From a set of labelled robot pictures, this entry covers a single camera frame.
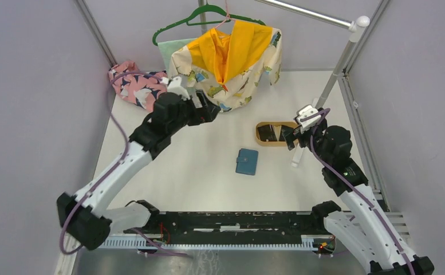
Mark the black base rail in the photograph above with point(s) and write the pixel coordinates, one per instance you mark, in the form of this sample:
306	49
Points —
230	228

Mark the mint green cloth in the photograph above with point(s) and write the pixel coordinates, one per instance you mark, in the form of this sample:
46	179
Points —
167	48

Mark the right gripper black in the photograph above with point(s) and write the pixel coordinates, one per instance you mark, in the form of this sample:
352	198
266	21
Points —
289	135

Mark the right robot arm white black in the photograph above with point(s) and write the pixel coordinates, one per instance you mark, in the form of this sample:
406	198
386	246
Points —
374	242

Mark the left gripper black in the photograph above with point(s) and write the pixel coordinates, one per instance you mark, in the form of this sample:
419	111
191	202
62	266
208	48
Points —
205	114

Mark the black cards in tray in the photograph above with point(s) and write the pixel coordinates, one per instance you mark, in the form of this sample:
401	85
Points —
270	133

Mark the oval wooden tray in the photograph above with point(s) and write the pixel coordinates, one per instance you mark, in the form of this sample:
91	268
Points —
290	124

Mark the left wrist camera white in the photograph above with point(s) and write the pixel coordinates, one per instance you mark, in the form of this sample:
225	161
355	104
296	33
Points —
175	85

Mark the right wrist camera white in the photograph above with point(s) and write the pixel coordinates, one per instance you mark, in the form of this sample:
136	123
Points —
307	117

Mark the silver clothes rack pole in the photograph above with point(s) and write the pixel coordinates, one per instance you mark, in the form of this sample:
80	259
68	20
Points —
356	28

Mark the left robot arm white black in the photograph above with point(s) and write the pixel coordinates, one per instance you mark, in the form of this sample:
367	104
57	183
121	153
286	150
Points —
85	215

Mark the white slotted cable duct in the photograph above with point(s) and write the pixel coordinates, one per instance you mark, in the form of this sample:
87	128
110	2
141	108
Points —
137	242

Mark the teal card holder wallet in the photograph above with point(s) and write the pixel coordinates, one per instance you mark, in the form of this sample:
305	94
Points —
246	162

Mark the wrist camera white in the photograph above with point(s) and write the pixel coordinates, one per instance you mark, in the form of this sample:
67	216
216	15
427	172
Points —
307	117
175	85

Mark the pink patterned cloth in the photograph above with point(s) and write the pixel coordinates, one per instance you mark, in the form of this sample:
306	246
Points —
141	89

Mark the dinosaur print yellow jacket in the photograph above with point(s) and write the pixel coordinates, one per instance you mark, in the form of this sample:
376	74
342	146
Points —
228	68

